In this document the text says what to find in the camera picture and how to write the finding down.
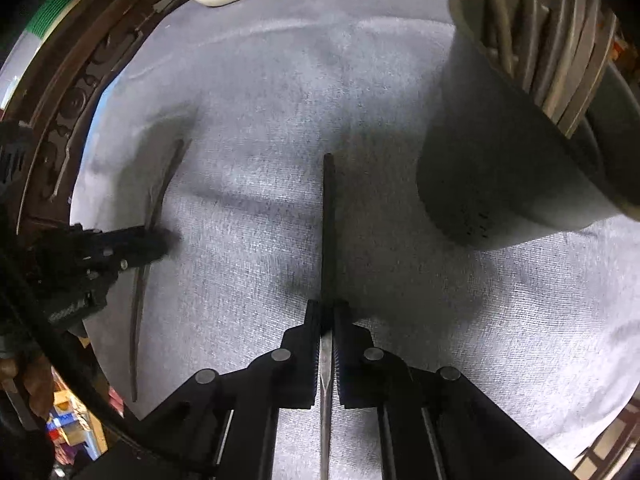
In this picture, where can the grey utensil holder cup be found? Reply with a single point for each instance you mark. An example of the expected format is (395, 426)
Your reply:
(495, 171)

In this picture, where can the green thermos flask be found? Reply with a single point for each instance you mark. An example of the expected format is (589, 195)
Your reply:
(47, 17)

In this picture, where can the person's left hand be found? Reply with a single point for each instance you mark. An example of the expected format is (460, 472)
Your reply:
(36, 378)

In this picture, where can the dark wooden chopstick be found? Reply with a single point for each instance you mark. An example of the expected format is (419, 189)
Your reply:
(500, 18)

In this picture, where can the grey cloth table mat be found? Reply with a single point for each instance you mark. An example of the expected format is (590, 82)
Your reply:
(262, 90)

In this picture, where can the thin dark chopstick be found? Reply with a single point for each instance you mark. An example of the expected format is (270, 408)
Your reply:
(152, 217)

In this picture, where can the engraved steel chopstick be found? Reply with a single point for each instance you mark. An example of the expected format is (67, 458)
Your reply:
(529, 46)

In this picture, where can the dark carved wooden sideboard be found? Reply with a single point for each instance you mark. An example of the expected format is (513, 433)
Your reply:
(59, 93)

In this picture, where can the grey chopstick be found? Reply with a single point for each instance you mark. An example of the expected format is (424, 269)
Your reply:
(327, 293)
(586, 72)

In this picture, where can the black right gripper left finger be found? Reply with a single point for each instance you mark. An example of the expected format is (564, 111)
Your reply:
(222, 426)

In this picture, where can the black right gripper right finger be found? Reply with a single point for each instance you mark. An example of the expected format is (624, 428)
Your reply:
(432, 425)

